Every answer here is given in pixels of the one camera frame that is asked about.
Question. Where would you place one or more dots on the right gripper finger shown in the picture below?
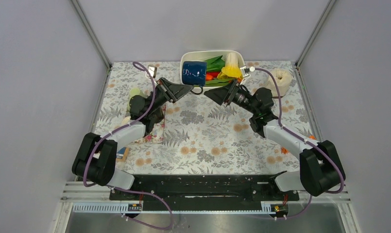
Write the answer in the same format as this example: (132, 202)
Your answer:
(231, 85)
(219, 96)

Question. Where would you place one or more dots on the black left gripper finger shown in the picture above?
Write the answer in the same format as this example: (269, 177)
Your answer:
(169, 86)
(175, 96)

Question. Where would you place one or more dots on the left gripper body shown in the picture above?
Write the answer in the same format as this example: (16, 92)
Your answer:
(160, 98)

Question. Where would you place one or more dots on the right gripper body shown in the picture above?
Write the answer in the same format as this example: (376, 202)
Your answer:
(243, 99)

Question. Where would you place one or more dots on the dark blue mug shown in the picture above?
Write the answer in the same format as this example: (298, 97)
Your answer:
(194, 73)

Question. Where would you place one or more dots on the cream white mug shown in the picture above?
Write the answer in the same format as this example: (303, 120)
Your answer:
(125, 121)

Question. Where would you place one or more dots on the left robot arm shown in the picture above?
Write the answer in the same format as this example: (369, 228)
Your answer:
(96, 158)

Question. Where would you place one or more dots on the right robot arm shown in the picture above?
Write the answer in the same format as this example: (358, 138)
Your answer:
(320, 169)

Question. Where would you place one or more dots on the toy green bean pods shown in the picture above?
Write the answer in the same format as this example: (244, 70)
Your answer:
(218, 82)

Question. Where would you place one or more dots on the toy yellow napa cabbage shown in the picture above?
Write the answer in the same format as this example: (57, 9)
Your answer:
(231, 68)

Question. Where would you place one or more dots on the toy red chili pepper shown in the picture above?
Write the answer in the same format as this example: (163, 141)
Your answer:
(211, 76)

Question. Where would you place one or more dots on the toy bok choy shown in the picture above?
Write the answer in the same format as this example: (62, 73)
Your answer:
(215, 64)

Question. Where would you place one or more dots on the floral serving tray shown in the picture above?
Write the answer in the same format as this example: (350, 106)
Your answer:
(156, 134)

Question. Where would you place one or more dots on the orange clip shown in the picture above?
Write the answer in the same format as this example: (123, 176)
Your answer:
(284, 150)

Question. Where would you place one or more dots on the blue card box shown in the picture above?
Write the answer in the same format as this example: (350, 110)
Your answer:
(122, 154)

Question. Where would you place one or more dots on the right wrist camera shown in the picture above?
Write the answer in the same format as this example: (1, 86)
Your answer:
(246, 71)

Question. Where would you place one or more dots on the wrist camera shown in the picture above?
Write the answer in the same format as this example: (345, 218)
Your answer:
(246, 71)
(152, 71)

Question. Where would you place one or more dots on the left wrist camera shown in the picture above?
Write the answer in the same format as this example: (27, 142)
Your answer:
(152, 71)

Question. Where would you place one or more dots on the aluminium frame rail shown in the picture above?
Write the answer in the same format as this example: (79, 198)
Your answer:
(91, 34)

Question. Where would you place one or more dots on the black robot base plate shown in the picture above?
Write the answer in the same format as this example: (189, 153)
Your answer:
(205, 192)

